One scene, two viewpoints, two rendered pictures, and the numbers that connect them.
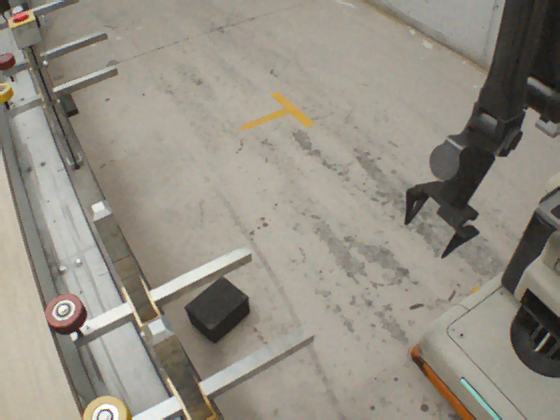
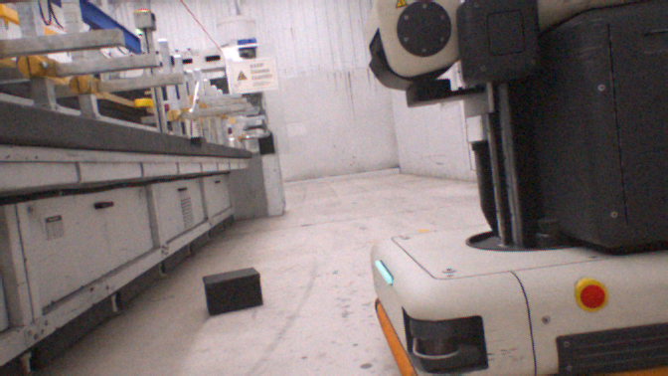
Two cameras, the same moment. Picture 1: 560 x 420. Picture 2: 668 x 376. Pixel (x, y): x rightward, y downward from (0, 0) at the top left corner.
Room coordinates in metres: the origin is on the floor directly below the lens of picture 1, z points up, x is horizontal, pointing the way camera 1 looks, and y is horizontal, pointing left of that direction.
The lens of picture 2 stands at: (-0.53, -1.02, 0.50)
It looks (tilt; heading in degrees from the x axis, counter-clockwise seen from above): 3 degrees down; 28
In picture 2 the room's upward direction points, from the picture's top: 7 degrees counter-clockwise
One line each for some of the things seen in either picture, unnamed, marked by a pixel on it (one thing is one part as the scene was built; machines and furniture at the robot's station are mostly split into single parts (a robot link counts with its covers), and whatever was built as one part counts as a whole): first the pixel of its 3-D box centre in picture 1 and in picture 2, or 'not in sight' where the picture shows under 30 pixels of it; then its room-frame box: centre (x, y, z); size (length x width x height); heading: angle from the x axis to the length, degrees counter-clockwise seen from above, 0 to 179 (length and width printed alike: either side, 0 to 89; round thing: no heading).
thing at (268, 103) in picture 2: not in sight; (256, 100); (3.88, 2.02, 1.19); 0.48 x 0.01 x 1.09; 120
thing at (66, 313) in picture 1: (72, 323); not in sight; (0.49, 0.44, 0.85); 0.08 x 0.08 x 0.11
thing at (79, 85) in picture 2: (145, 311); (87, 87); (0.55, 0.30, 0.80); 0.14 x 0.06 x 0.05; 30
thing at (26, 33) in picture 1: (25, 31); (145, 22); (1.17, 0.66, 1.18); 0.07 x 0.07 x 0.08; 30
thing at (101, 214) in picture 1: (136, 291); (79, 48); (0.53, 0.29, 0.91); 0.04 x 0.04 x 0.48; 30
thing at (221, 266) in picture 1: (162, 295); (108, 87); (0.59, 0.27, 0.80); 0.43 x 0.03 x 0.04; 120
